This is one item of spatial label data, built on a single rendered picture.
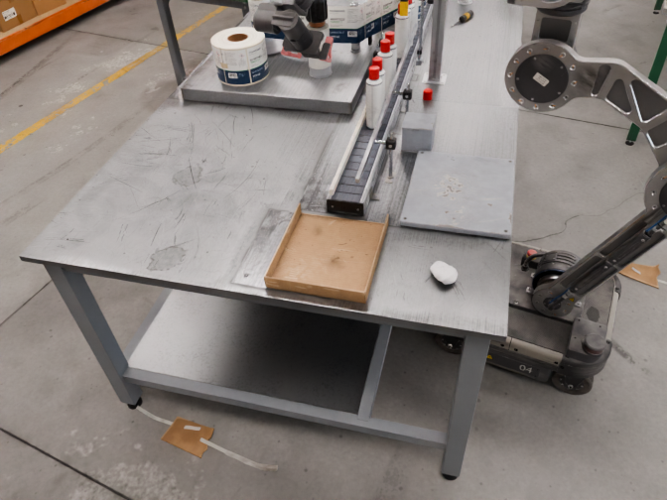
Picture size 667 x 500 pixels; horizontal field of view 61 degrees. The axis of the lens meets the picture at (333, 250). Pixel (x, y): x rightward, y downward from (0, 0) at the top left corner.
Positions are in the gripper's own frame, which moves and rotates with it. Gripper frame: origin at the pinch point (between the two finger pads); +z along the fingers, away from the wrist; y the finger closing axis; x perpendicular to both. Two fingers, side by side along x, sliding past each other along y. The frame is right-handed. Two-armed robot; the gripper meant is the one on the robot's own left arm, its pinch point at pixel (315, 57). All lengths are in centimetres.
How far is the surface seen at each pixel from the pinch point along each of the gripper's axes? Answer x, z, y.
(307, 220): 45.2, 7.2, -9.4
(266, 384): 99, 42, 3
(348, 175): 27.9, 15.5, -14.3
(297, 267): 59, -4, -16
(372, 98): 0.6, 23.1, -11.7
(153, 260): 68, -12, 22
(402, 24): -42, 54, -3
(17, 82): -20, 161, 320
